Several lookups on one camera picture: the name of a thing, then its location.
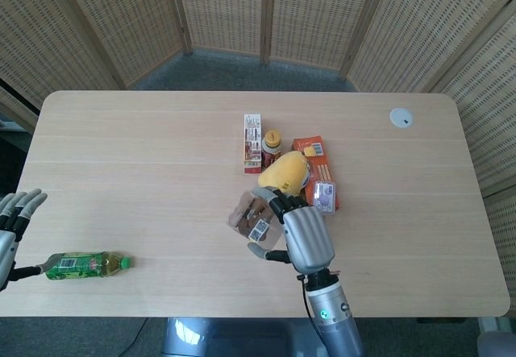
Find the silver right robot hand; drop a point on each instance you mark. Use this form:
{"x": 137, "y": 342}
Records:
{"x": 308, "y": 240}

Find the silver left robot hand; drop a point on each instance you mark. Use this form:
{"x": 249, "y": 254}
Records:
{"x": 6, "y": 244}

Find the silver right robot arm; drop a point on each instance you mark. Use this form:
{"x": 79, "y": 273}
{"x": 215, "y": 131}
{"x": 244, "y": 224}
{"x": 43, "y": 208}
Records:
{"x": 332, "y": 316}

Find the small clear purple box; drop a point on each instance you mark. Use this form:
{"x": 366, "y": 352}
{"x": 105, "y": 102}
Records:
{"x": 325, "y": 196}

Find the green tea bottle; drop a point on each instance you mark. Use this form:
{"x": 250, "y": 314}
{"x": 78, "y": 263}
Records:
{"x": 80, "y": 266}

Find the brown jar gold lid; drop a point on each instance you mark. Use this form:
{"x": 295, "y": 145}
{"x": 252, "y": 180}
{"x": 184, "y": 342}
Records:
{"x": 271, "y": 147}

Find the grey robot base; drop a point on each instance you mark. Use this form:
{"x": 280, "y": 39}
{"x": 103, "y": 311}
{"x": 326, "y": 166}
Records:
{"x": 242, "y": 339}

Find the woven bamboo screen panel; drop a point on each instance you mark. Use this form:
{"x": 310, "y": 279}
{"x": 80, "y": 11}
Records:
{"x": 36, "y": 42}
{"x": 223, "y": 10}
{"x": 492, "y": 111}
{"x": 423, "y": 26}
{"x": 121, "y": 14}
{"x": 318, "y": 14}

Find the tall white red carton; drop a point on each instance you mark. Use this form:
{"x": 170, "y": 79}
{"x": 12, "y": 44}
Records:
{"x": 252, "y": 143}

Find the yellow plush toy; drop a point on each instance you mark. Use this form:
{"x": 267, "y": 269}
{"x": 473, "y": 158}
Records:
{"x": 284, "y": 171}

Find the small yellow block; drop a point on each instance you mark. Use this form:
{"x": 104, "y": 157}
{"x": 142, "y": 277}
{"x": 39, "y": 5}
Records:
{"x": 309, "y": 152}

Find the orange flat box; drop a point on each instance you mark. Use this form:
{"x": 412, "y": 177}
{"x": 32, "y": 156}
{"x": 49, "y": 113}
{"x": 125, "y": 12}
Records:
{"x": 320, "y": 169}

